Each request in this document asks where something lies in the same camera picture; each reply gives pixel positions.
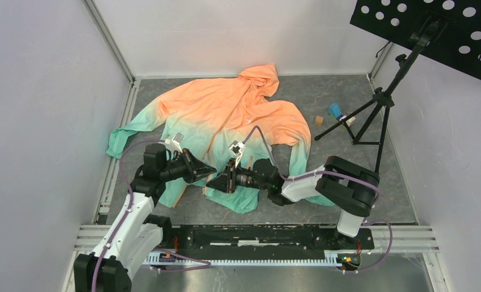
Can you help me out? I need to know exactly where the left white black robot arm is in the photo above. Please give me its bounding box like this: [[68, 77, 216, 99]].
[[73, 140, 217, 291]]

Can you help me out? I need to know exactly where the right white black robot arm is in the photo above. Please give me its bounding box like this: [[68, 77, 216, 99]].
[[206, 156, 380, 248]]

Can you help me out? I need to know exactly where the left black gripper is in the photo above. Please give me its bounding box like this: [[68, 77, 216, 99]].
[[160, 148, 216, 184]]

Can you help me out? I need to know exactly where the white slotted cable duct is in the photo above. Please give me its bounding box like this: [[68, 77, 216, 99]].
[[141, 252, 342, 268]]

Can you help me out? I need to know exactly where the blue block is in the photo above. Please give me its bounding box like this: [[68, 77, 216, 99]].
[[328, 103, 343, 120]]

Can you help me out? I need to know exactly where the small wooden cube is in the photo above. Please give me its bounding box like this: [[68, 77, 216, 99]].
[[314, 116, 324, 127]]

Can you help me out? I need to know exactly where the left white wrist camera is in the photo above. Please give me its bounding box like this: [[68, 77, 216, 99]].
[[164, 133, 184, 153]]

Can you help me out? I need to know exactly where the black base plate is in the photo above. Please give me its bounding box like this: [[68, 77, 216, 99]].
[[159, 224, 375, 260]]

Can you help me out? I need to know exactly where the black tripod stand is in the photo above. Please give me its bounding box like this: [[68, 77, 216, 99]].
[[314, 19, 441, 173]]

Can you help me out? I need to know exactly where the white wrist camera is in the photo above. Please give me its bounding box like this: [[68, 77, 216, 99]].
[[164, 133, 184, 153], [228, 141, 245, 162]]

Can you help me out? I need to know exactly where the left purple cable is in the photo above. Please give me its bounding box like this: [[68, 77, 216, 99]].
[[90, 140, 212, 292]]

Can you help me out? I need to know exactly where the black perforated tray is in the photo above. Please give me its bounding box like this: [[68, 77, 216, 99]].
[[350, 0, 481, 80]]

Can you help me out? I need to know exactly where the aluminium frame rail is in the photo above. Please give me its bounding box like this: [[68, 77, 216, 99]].
[[74, 224, 440, 253]]

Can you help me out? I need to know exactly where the small white block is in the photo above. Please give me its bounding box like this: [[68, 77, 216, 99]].
[[340, 116, 356, 127]]

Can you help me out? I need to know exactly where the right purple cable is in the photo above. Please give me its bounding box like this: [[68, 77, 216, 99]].
[[242, 125, 394, 274]]

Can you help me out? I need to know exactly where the orange and mint hooded jacket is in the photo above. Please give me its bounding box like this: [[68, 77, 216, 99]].
[[105, 64, 338, 214]]

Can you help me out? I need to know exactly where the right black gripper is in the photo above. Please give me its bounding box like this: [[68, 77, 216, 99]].
[[205, 158, 270, 195]]

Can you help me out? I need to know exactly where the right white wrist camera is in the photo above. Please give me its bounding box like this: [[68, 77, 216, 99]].
[[228, 141, 245, 162]]

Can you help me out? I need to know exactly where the purple cable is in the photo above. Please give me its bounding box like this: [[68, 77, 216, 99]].
[[90, 140, 212, 292], [242, 125, 394, 274]]

